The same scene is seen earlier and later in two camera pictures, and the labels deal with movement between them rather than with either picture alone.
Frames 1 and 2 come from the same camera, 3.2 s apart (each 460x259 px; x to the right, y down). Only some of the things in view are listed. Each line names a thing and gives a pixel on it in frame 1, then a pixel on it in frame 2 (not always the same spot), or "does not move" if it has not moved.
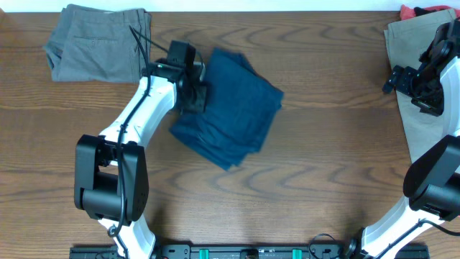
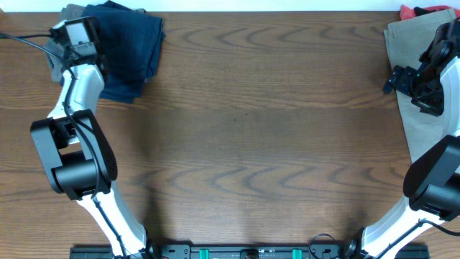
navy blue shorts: x=241 y=106 to x=129 y=44
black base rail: x=284 y=251 does not move
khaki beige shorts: x=406 y=42 does not move
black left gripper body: x=196 y=100 to x=72 y=58
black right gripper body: x=425 y=88 does not move
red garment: x=407 y=12 does not move
